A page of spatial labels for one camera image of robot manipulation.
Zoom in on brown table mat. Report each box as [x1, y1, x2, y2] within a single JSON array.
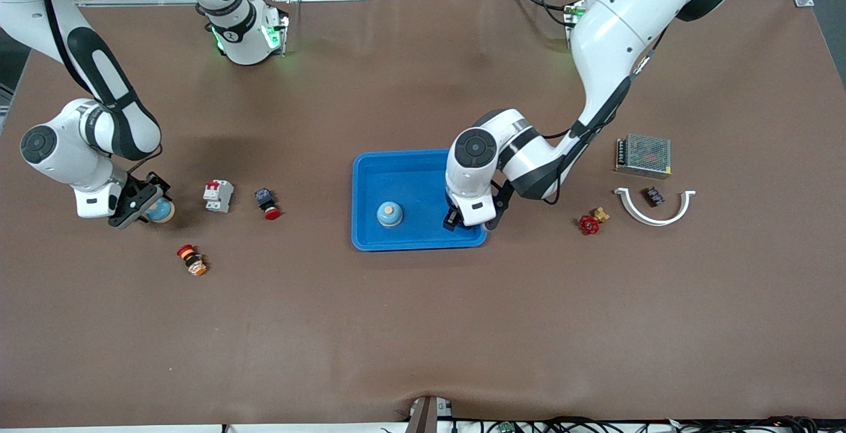
[[0, 0, 846, 428]]

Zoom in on blue desk bell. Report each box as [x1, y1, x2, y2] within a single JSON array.
[[376, 201, 404, 229], [147, 197, 176, 225]]

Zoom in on blue plastic tray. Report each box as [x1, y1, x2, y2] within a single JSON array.
[[351, 148, 488, 252]]

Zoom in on metal mesh power supply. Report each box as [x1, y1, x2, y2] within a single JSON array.
[[614, 133, 673, 179]]

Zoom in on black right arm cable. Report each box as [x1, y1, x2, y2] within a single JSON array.
[[128, 144, 165, 176]]

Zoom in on brown camera mount bracket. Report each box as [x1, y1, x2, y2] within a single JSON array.
[[405, 395, 454, 433]]

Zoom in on red yellow emergency stop button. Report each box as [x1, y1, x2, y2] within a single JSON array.
[[176, 244, 208, 278]]

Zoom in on red handle brass valve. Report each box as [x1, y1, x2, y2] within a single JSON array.
[[579, 206, 610, 236]]

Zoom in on black cable bundle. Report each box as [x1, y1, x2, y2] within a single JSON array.
[[456, 415, 820, 433]]

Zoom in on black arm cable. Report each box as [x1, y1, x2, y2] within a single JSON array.
[[128, 144, 165, 176], [541, 128, 577, 206]]

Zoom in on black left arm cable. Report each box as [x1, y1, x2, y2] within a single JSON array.
[[541, 128, 577, 206]]

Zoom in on white circuit breaker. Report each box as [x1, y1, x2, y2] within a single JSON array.
[[202, 179, 235, 214]]

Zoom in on white curved pipe clamp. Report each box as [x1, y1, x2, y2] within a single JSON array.
[[613, 186, 697, 227]]

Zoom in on red push button switch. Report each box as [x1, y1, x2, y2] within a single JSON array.
[[254, 187, 282, 221]]

